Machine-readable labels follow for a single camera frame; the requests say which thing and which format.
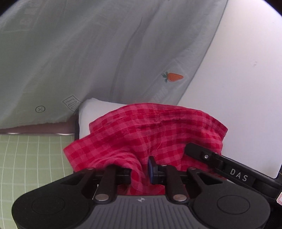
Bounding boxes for red checkered shorts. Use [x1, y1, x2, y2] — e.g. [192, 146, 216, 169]
[64, 103, 228, 196]

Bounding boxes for white foam board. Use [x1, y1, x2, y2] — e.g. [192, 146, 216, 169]
[179, 1, 281, 177]

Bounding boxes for green grid cutting mat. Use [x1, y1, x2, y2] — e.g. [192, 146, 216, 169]
[0, 134, 74, 228]

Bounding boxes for grey printed backdrop cloth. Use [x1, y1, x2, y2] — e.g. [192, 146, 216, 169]
[1, 1, 226, 129]

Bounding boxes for folded white garment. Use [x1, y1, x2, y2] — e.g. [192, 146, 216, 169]
[78, 98, 125, 139]

